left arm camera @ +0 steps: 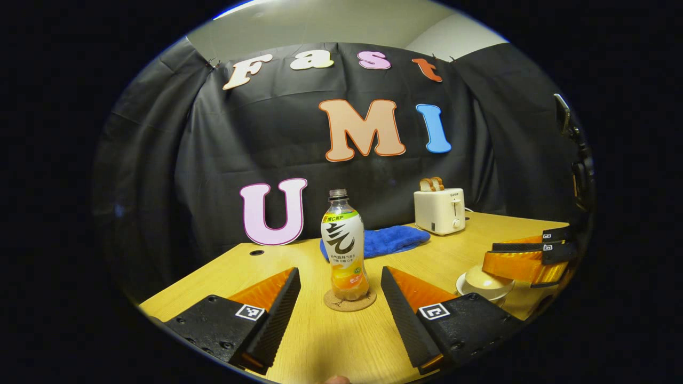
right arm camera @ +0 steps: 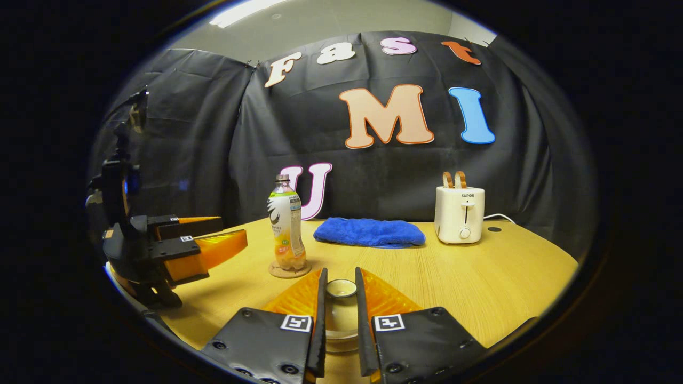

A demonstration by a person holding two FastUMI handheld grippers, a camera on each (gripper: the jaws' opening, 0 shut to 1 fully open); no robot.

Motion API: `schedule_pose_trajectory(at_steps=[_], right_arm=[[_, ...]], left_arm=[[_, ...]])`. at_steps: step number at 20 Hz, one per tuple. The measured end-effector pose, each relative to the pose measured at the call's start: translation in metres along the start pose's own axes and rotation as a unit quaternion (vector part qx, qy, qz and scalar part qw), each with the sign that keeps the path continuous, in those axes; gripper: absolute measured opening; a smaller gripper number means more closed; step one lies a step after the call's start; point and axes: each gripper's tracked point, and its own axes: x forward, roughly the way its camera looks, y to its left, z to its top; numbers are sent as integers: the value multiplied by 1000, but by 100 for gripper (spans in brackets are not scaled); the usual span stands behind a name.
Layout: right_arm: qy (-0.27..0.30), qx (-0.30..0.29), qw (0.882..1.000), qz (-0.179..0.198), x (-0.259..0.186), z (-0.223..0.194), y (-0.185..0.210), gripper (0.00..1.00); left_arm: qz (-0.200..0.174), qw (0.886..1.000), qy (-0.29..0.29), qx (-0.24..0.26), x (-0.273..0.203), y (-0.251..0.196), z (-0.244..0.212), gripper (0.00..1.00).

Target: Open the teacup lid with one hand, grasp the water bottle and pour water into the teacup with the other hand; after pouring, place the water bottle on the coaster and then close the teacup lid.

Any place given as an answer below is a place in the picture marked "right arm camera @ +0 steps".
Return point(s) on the blue towel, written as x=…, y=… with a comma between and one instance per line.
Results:
x=368, y=233

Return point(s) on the cream toaster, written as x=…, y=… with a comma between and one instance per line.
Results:
x=459, y=218

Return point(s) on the clear plastic water bottle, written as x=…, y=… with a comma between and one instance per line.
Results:
x=288, y=229

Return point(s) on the cream teacup lid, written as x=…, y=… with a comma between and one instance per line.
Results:
x=341, y=314

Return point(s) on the black backdrop cloth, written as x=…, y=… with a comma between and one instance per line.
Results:
x=213, y=133

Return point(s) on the white ceramic teacup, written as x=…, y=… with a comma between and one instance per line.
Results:
x=341, y=344

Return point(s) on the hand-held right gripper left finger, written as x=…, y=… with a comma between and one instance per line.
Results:
x=267, y=346

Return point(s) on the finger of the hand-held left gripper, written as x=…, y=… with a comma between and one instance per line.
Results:
x=181, y=226
x=203, y=253

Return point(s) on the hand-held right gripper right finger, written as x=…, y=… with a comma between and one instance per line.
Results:
x=421, y=346

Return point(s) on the toast slice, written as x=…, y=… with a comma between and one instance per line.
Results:
x=447, y=180
x=460, y=179

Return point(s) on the round wooden coaster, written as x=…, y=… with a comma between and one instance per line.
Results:
x=291, y=274

